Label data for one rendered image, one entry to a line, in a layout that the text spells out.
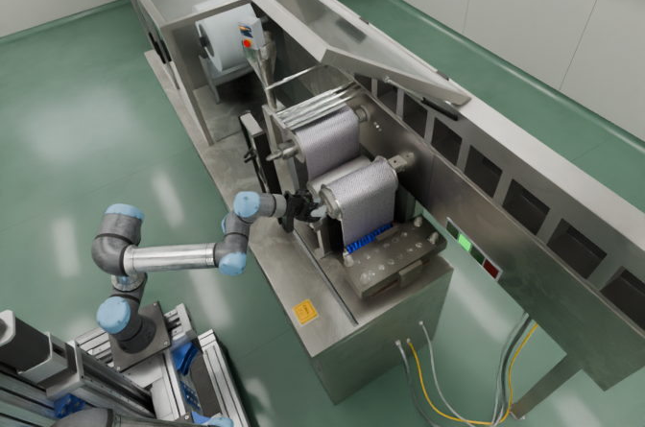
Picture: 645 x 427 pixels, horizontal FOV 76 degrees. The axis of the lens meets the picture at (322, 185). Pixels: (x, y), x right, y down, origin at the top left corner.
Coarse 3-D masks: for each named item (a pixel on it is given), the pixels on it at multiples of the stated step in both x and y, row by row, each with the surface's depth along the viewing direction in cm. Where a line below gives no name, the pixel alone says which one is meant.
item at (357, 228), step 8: (392, 200) 157; (376, 208) 156; (384, 208) 159; (392, 208) 162; (360, 216) 153; (368, 216) 156; (376, 216) 159; (384, 216) 163; (392, 216) 166; (352, 224) 154; (360, 224) 157; (368, 224) 160; (376, 224) 163; (384, 224) 167; (344, 232) 155; (352, 232) 158; (360, 232) 161; (368, 232) 164; (344, 240) 158; (352, 240) 162; (360, 240) 165
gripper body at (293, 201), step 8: (288, 192) 132; (296, 192) 137; (304, 192) 138; (288, 200) 131; (296, 200) 132; (304, 200) 134; (312, 200) 137; (288, 208) 131; (296, 208) 135; (304, 208) 134; (312, 208) 138; (296, 216) 136; (304, 216) 137
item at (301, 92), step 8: (296, 80) 223; (296, 88) 230; (304, 88) 217; (296, 96) 236; (304, 96) 222; (312, 96) 212; (360, 144) 184; (360, 152) 188; (368, 152) 181; (400, 184) 166; (400, 192) 170; (408, 192) 164; (400, 200) 173; (408, 200) 168; (400, 208) 177; (408, 208) 173; (400, 216) 181; (408, 216) 177
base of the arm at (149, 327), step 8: (144, 320) 165; (152, 320) 170; (144, 328) 163; (152, 328) 167; (136, 336) 160; (144, 336) 163; (152, 336) 166; (120, 344) 161; (128, 344) 160; (136, 344) 161; (144, 344) 163; (128, 352) 163; (136, 352) 164
